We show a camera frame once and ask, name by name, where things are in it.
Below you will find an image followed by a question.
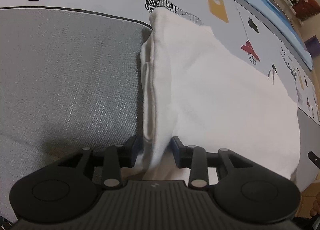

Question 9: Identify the white t-shirt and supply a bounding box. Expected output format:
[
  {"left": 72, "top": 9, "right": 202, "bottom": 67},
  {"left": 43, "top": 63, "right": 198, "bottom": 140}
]
[{"left": 136, "top": 8, "right": 300, "bottom": 180}]

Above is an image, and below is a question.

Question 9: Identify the purple box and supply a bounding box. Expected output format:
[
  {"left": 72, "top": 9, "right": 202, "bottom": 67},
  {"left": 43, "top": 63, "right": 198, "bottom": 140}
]
[{"left": 305, "top": 35, "right": 320, "bottom": 58}]

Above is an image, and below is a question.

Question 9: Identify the grey patterned bed sheet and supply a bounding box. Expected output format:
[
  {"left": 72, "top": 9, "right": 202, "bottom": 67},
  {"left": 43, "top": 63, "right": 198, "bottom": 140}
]
[{"left": 1, "top": 0, "right": 319, "bottom": 222}]

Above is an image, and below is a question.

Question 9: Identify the brown plush toy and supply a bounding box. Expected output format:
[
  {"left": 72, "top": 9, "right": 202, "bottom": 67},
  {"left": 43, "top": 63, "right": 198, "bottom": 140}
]
[{"left": 293, "top": 0, "right": 320, "bottom": 21}]

